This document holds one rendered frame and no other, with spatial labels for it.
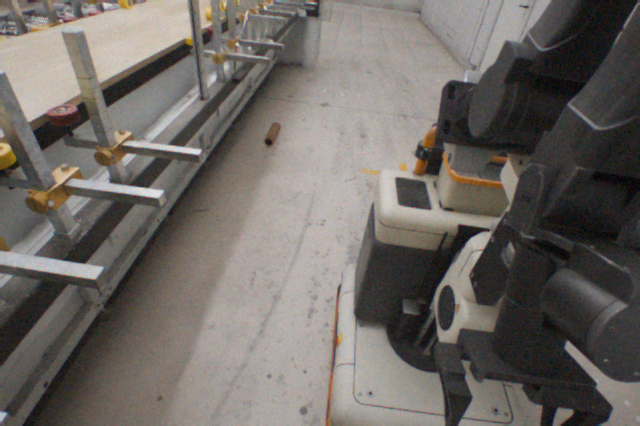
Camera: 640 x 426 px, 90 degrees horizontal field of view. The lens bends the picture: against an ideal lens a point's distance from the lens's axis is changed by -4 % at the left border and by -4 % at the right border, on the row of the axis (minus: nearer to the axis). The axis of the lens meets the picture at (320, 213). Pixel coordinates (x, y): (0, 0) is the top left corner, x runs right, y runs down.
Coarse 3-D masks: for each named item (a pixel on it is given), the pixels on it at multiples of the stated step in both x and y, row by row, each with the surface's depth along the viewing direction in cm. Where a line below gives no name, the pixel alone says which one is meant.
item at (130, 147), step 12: (72, 144) 100; (84, 144) 100; (96, 144) 100; (132, 144) 100; (144, 144) 100; (156, 144) 101; (156, 156) 101; (168, 156) 100; (180, 156) 100; (192, 156) 99
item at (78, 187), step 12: (0, 180) 79; (12, 180) 79; (24, 180) 79; (72, 180) 80; (84, 180) 80; (72, 192) 80; (84, 192) 79; (96, 192) 79; (108, 192) 78; (120, 192) 78; (132, 192) 79; (144, 192) 79; (156, 192) 80; (144, 204) 80; (156, 204) 79
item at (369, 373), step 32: (352, 288) 134; (352, 320) 122; (352, 352) 113; (384, 352) 114; (416, 352) 116; (352, 384) 104; (384, 384) 105; (416, 384) 106; (480, 384) 108; (512, 384) 110; (352, 416) 98; (384, 416) 98; (416, 416) 98; (480, 416) 100; (512, 416) 101
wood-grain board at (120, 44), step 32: (224, 0) 281; (32, 32) 158; (96, 32) 166; (128, 32) 171; (160, 32) 177; (0, 64) 121; (32, 64) 124; (64, 64) 126; (96, 64) 129; (128, 64) 132; (32, 96) 102; (64, 96) 104; (32, 128) 90
